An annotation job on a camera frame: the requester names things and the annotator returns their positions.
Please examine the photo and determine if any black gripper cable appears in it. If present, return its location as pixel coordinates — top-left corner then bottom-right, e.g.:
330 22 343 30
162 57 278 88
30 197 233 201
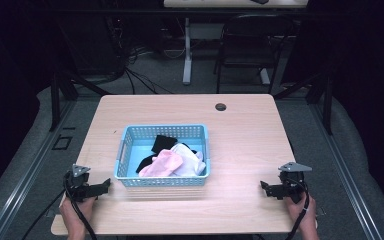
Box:
284 178 311 240
63 171 98 240

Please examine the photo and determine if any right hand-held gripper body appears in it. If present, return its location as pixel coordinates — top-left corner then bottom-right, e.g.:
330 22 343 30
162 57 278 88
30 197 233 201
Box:
268 161 313 204

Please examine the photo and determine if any black metal chair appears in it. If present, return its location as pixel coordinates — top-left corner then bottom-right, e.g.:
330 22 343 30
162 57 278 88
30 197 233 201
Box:
212 13 296 95

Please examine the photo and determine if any white sock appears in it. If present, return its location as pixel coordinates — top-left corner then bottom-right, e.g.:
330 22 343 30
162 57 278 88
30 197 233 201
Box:
169 142 207 177

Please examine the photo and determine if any pink sock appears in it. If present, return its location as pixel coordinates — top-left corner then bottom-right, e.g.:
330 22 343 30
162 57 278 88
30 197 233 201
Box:
138 148 184 178

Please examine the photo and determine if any black metal stand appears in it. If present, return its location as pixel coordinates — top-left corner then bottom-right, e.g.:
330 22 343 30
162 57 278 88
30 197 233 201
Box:
48 66 113 133
273 66 335 136

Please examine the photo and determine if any bundle of floor cables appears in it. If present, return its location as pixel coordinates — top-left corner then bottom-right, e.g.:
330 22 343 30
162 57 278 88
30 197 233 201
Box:
106 16 188 95

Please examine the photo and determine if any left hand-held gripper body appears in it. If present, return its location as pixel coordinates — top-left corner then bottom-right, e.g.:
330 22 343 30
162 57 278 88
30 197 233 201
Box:
63 163 104 203

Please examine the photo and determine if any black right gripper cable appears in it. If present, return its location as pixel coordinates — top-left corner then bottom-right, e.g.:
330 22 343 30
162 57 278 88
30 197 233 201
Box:
284 178 311 240

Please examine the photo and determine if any person's right hand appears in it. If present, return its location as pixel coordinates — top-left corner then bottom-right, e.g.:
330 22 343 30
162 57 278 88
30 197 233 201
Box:
284 193 318 234

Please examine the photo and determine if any grey metal floor rail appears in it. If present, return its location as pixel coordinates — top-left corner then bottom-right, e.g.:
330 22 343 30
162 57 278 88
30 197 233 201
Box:
0 99 78 240
308 101 384 240

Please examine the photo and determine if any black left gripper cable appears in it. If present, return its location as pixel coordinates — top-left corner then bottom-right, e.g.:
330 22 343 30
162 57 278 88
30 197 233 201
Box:
63 171 98 240

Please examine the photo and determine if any thin black floor cable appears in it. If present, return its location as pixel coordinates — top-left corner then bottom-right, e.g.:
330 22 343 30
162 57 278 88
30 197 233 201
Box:
20 189 66 240

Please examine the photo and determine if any white desk leg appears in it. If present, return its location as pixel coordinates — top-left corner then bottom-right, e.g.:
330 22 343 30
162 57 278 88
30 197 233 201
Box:
259 67 272 86
182 17 194 86

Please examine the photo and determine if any black sock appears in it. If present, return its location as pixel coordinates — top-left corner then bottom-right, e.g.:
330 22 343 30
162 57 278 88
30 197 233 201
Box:
135 134 198 174

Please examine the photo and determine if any light blue plastic basket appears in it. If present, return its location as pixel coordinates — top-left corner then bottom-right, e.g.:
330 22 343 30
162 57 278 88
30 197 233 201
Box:
113 124 212 188

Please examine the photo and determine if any person's left hand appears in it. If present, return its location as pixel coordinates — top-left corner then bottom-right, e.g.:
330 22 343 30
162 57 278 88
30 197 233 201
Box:
59 195 98 236

